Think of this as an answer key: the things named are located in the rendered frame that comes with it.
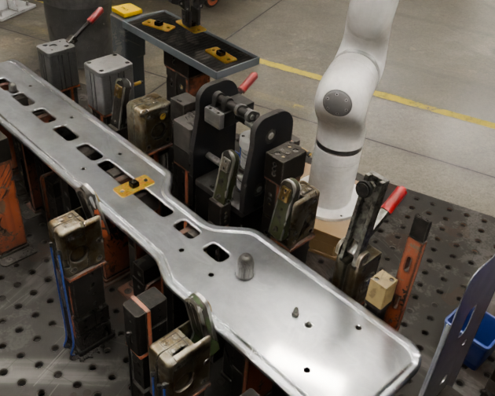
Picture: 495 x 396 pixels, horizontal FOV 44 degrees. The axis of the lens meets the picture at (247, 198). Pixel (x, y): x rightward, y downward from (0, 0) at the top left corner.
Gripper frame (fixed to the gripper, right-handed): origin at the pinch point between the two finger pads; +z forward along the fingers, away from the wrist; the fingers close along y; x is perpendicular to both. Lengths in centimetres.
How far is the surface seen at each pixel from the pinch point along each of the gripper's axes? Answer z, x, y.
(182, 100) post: 12.5, 14.5, 12.4
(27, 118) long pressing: 22.3, -13.2, 38.9
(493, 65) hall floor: 122, -74, -311
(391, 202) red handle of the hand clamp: 9, 70, 5
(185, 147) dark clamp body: 19.9, 21.5, 16.6
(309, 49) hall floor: 122, -163, -216
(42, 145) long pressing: 22.3, 0.0, 41.0
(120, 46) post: 16.1, -25.3, 5.9
